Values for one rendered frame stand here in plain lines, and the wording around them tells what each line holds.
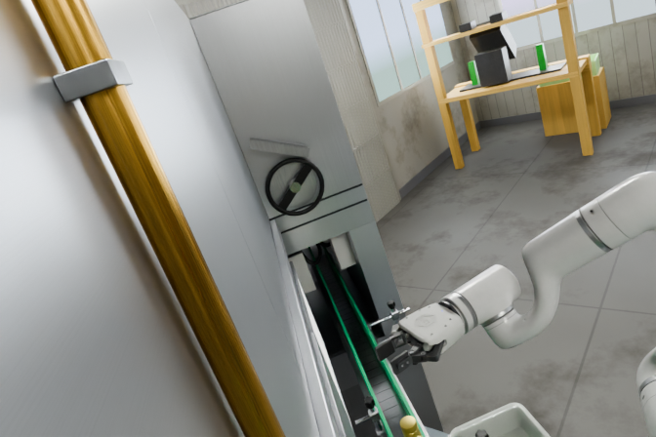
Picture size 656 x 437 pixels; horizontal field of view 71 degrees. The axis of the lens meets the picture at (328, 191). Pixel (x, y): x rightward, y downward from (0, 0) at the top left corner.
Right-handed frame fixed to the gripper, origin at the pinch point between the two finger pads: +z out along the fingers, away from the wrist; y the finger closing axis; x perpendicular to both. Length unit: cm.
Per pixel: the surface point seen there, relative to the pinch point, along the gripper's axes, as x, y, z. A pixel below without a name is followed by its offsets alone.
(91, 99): -60, 48, 29
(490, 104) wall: 113, -509, -513
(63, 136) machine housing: -59, 50, 30
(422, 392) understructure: 91, -80, -40
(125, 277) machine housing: -53, 51, 31
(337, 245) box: 16, -93, -30
